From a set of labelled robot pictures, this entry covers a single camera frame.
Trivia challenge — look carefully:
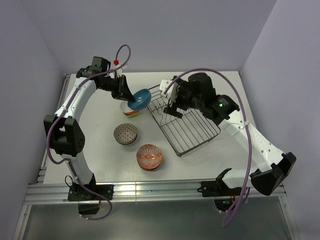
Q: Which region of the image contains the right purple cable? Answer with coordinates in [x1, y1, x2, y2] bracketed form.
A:
[165, 67, 252, 228]

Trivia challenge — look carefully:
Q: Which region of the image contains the grey wire dish rack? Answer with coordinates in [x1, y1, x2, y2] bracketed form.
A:
[147, 85, 221, 157]

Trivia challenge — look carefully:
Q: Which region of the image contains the blue ceramic bowl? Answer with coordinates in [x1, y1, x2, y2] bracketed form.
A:
[127, 88, 152, 111]

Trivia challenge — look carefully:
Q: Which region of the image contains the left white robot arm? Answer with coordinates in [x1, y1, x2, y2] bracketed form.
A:
[43, 56, 134, 201]

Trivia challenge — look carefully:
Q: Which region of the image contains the purple cable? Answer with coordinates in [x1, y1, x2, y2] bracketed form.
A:
[46, 44, 132, 221]
[165, 67, 252, 228]

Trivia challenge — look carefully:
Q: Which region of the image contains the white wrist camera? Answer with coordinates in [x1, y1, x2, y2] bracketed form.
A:
[113, 59, 128, 79]
[159, 79, 178, 102]

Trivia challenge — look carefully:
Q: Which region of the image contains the orange patterned bowl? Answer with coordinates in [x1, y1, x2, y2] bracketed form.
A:
[136, 144, 163, 169]

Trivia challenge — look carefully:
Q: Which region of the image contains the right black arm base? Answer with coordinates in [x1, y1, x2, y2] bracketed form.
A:
[197, 180, 242, 212]

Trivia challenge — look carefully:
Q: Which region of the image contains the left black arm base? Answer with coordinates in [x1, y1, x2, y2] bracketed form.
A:
[67, 184, 114, 220]

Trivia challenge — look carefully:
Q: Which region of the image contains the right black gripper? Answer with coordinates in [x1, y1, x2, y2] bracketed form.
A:
[164, 74, 204, 118]

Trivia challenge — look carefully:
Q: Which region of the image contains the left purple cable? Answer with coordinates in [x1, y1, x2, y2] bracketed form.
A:
[46, 44, 132, 221]

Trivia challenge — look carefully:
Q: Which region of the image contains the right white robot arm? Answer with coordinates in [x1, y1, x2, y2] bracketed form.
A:
[159, 72, 297, 196]

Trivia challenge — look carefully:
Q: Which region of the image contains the brown patterned bowl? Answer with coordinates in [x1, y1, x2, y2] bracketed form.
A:
[113, 123, 138, 142]

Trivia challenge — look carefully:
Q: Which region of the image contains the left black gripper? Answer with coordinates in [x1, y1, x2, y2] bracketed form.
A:
[99, 74, 136, 103]

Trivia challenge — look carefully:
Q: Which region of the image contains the orange bowl white inside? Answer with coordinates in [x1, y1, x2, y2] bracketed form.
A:
[119, 101, 138, 116]

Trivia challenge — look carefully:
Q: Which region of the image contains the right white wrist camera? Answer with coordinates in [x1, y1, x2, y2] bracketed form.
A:
[159, 79, 178, 102]

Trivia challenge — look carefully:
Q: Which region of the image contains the pale green celadon bowl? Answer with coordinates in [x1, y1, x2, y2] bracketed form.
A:
[116, 137, 138, 146]

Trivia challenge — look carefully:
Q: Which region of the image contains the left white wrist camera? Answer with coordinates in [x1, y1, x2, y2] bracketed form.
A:
[113, 59, 128, 79]

